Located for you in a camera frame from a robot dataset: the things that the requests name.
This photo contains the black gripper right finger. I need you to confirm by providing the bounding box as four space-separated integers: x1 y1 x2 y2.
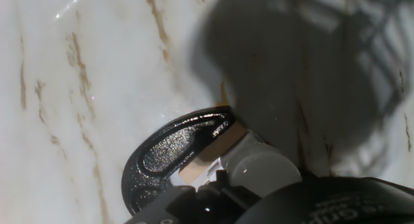
299 169 323 181

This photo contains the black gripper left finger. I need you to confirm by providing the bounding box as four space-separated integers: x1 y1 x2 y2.
124 169 261 224

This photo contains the black metal C-clamp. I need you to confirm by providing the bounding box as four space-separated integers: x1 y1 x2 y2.
121 106 237 217

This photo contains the marble pattern sheet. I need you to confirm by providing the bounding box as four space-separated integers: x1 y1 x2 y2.
0 0 414 224

